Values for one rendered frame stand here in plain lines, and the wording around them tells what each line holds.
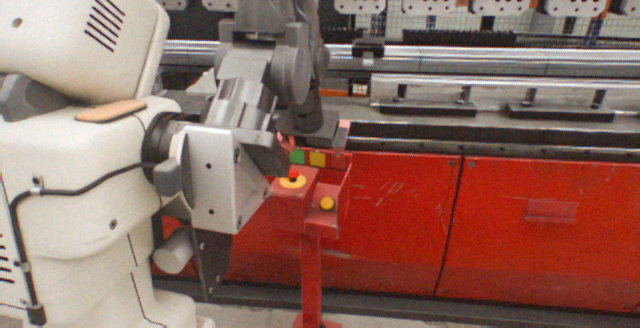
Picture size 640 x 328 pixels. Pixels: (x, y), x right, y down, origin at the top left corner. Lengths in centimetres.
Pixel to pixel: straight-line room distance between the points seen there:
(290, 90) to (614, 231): 137
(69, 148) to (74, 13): 12
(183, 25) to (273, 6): 153
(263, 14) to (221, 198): 21
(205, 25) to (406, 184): 115
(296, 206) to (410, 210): 49
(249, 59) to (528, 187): 115
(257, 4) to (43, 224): 31
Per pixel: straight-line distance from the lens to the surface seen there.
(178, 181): 41
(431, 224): 148
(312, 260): 127
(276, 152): 41
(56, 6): 45
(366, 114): 131
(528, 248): 163
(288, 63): 48
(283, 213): 112
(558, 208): 154
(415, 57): 160
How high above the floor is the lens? 139
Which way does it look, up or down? 28 degrees down
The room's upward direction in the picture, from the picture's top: straight up
